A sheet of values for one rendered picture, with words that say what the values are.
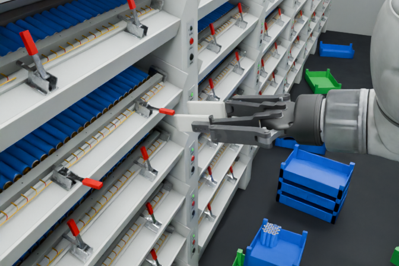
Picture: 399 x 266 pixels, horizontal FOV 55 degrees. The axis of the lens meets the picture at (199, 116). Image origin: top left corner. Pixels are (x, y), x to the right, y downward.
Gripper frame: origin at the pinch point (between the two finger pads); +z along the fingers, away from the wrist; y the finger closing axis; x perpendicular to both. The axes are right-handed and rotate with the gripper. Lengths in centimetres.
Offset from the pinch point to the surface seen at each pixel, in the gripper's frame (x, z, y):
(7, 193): -3.3, 25.0, -21.2
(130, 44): 10.2, 17.5, 9.9
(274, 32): -26, 26, 138
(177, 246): -64, 33, 26
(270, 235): -95, 17, 67
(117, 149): -8.7, 20.8, 0.5
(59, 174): -5.1, 22.3, -13.1
